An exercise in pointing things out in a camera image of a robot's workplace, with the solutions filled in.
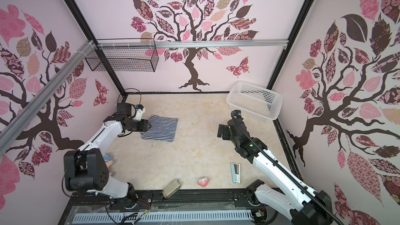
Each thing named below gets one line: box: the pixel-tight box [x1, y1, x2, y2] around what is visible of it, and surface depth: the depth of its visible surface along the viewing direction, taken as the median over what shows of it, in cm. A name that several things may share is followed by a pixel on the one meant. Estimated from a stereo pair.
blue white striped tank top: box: [140, 114, 179, 143], surface depth 99 cm
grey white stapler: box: [230, 162, 241, 184], surface depth 82 cm
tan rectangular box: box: [161, 178, 181, 199], surface depth 76 cm
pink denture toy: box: [197, 177, 210, 187], surface depth 77 cm
